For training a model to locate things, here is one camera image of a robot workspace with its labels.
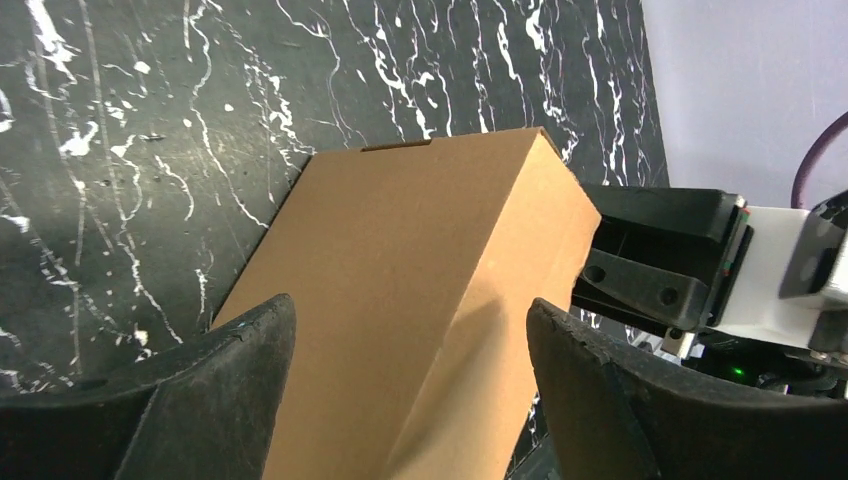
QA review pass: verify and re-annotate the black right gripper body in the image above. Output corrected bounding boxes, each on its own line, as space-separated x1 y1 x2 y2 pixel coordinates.
572 185 754 333

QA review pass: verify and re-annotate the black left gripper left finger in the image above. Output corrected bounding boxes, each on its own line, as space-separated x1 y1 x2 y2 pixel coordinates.
1 294 296 479

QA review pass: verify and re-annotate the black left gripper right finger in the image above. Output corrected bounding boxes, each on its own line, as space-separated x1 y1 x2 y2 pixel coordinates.
526 298 847 479

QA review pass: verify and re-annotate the brown cardboard box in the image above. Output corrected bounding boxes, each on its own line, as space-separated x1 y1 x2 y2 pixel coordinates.
215 127 600 479

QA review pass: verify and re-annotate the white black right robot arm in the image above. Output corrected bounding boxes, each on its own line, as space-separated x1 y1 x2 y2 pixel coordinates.
573 185 847 398

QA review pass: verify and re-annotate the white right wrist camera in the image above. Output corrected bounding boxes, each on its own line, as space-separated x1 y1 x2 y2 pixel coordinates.
714 206 847 360

